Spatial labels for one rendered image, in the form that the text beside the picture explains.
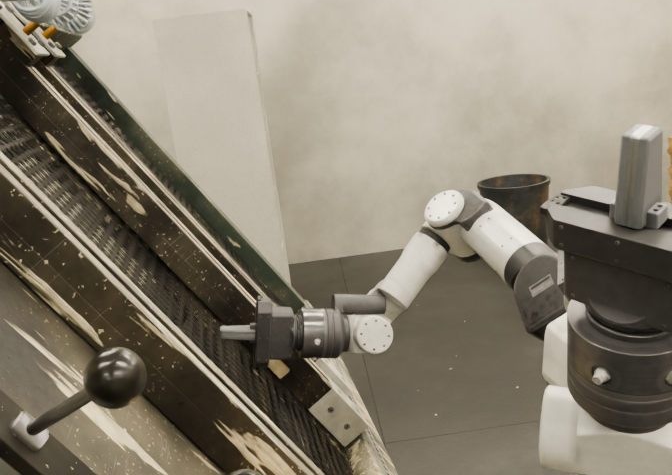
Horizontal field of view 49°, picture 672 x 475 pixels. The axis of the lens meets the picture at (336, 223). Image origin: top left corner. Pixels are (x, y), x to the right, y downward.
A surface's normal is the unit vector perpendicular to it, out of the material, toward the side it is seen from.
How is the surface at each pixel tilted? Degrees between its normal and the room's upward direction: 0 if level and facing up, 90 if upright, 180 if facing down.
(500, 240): 40
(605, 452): 106
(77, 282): 90
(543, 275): 52
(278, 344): 90
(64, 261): 90
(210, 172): 90
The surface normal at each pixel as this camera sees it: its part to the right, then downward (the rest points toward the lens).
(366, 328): 0.19, -0.11
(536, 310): -0.73, -0.42
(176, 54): 0.06, 0.22
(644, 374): -0.15, 0.51
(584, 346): -0.86, 0.36
